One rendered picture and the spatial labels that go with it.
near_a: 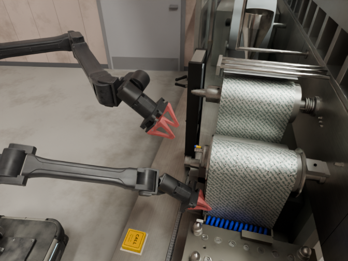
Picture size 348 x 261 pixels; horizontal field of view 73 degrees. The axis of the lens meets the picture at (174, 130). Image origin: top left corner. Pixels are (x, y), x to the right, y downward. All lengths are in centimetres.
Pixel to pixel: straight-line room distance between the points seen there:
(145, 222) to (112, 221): 111
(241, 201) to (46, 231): 146
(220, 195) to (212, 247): 17
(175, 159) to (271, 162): 63
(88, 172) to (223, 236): 48
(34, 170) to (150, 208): 51
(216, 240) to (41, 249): 130
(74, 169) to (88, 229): 143
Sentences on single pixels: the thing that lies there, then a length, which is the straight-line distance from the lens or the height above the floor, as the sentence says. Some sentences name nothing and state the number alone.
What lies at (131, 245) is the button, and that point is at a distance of 96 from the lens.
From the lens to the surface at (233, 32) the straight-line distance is 157.
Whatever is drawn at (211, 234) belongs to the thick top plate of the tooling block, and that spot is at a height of 103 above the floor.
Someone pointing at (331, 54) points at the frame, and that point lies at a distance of 97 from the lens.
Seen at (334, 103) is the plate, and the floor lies 142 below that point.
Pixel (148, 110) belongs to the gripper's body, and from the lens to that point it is 67.
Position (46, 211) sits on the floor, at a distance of 237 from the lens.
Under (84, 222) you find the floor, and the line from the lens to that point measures 218.
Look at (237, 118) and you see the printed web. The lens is 87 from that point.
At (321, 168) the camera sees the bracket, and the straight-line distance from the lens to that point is 79.
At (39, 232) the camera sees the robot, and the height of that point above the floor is 24.
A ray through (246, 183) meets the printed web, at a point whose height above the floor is 123.
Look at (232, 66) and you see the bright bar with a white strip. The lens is 85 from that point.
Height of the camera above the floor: 179
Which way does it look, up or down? 39 degrees down
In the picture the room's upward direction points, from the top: straight up
